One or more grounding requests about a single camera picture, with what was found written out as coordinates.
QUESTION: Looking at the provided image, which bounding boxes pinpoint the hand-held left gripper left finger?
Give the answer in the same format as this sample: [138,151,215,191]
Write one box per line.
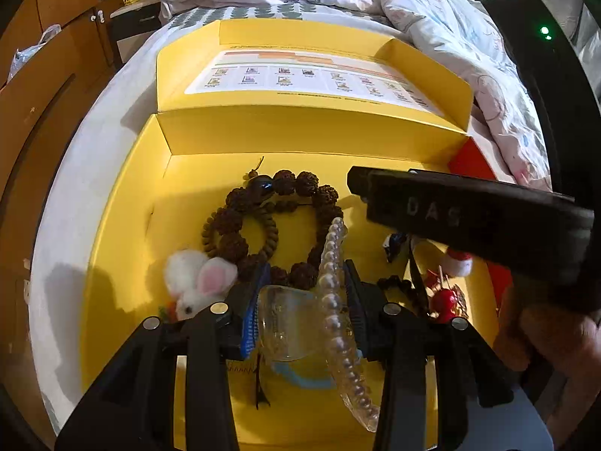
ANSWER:
[54,263,272,451]

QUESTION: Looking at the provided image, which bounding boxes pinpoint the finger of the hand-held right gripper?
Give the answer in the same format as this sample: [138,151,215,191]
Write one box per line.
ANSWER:
[347,166,373,199]

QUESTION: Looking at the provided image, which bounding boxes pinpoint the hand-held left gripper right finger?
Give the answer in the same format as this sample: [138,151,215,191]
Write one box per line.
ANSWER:
[342,259,551,451]

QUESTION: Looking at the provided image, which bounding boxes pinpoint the red santa hat hair clip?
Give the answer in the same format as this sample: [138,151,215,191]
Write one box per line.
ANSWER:
[443,246,475,277]

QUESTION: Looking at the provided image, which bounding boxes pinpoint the clear pearl hair claw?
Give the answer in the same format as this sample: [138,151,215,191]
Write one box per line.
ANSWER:
[257,216,381,433]

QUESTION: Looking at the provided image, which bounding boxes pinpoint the white plush rabbit hair clip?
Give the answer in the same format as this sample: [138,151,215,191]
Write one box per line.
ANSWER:
[159,249,240,323]

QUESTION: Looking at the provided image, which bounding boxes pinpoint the yellow cardboard box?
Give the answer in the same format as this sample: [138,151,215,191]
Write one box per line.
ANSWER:
[77,19,513,447]

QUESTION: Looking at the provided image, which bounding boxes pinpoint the person's right hand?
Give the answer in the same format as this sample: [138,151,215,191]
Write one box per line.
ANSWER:
[497,284,601,386]

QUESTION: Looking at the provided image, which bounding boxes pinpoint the black white small hair clip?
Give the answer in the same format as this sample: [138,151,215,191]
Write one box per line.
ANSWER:
[382,233,410,264]

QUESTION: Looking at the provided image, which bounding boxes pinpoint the red ornament hairpin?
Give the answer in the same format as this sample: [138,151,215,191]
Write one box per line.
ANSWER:
[424,267,471,326]

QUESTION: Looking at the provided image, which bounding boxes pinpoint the printed instruction sheet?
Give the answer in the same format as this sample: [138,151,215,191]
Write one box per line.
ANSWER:
[185,44,445,116]

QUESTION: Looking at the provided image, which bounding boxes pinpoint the floral white quilt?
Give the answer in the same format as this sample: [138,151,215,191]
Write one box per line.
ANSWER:
[370,0,551,185]

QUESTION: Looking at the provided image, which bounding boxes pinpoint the black nightstand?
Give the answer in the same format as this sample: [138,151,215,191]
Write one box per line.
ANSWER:
[108,0,163,65]

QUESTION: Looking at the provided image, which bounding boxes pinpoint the wooden wardrobe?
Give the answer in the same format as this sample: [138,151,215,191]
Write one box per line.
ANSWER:
[0,0,120,301]

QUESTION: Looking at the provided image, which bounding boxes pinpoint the white plastic bag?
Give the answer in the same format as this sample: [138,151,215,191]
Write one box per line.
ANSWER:
[7,23,63,82]

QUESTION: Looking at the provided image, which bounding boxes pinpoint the light blue hair ring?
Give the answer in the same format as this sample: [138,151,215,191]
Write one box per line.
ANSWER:
[270,348,364,390]

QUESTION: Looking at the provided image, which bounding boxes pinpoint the large brown bead bracelet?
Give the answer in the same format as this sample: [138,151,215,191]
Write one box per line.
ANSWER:
[202,169,346,291]

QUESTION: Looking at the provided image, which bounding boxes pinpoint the small wooden bead bracelet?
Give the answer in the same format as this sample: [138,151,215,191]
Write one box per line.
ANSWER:
[202,200,301,266]

